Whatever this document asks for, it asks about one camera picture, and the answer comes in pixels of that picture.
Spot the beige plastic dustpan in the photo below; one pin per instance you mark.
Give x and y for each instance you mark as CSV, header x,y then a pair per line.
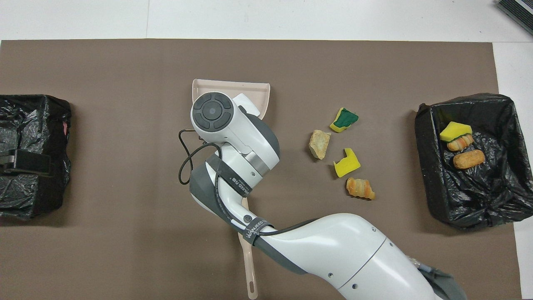
x,y
225,86

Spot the beige brush black bristles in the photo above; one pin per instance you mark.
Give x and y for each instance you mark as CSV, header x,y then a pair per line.
x,y
250,258

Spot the beige bread chunk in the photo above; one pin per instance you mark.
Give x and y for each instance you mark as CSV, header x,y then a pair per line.
x,y
320,143

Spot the wavy green yellow sponge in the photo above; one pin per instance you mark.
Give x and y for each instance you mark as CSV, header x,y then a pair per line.
x,y
343,121

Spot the notched yellow sponge piece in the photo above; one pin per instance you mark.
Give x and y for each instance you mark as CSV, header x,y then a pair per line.
x,y
347,164

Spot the golden croissant toy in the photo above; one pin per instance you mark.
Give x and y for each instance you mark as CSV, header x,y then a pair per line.
x,y
360,188

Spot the wedge yellow green sponge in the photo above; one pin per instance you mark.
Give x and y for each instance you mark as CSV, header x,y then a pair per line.
x,y
454,130

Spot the pale croissant toy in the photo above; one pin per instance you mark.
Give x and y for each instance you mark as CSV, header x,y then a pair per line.
x,y
460,143

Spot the brown bread roll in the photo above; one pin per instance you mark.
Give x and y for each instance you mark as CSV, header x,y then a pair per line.
x,y
469,159

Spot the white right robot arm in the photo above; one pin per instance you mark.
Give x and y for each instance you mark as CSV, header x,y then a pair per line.
x,y
333,250

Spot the black bag-lined bin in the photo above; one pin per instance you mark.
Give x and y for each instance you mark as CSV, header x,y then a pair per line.
x,y
479,196
37,196

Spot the brown table mat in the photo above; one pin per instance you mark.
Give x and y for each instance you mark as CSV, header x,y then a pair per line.
x,y
125,250

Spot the dark ribbed box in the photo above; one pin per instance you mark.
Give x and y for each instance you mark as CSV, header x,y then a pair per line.
x,y
520,12

